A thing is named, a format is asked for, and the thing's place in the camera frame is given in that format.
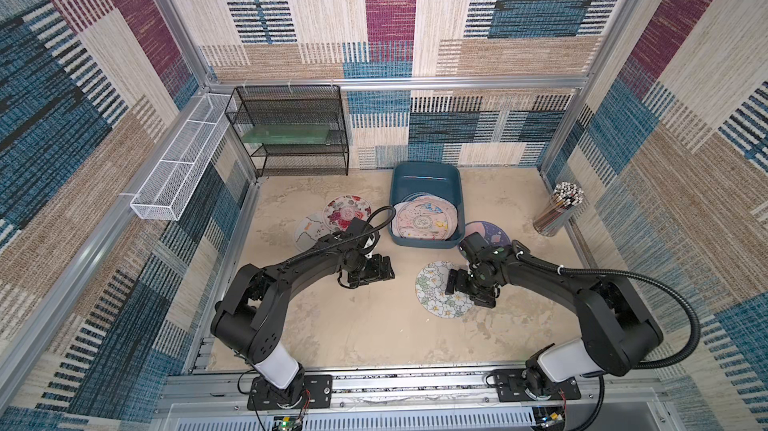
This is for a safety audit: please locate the black wire mesh shelf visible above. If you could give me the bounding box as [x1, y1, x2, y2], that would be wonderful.
[225, 85, 350, 177]

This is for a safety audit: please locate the purple space bunny coaster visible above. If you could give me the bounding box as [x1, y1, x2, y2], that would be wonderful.
[465, 221, 511, 246]

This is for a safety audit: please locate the white wire mesh basket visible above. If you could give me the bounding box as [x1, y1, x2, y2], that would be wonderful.
[130, 94, 229, 221]

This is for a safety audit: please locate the teal plastic storage box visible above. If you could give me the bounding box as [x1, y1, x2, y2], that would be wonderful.
[388, 162, 466, 249]

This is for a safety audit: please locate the green board on shelf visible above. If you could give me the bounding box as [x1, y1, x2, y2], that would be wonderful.
[241, 125, 331, 145]

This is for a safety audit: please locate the white cat coaster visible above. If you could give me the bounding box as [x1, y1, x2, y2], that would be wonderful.
[294, 213, 331, 252]

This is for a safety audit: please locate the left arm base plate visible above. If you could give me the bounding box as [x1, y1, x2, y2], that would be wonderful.
[247, 372, 333, 411]

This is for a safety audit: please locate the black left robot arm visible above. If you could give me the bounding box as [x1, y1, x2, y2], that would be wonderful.
[210, 206, 396, 392]

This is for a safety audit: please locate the white green floral coaster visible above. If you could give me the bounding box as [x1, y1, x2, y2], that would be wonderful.
[415, 261, 474, 319]

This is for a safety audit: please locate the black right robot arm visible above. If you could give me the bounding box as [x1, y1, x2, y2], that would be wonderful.
[445, 233, 702, 400]

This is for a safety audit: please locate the clear cup of pencils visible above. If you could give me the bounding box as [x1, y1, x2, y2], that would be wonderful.
[533, 182, 584, 237]

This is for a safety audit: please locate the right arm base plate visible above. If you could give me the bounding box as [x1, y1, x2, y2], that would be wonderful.
[484, 368, 581, 403]

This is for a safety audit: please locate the white colourful doodle coaster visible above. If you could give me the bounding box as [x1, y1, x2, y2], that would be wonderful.
[391, 193, 458, 241]

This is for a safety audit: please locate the red rose floral coaster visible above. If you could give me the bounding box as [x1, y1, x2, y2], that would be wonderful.
[321, 195, 372, 232]

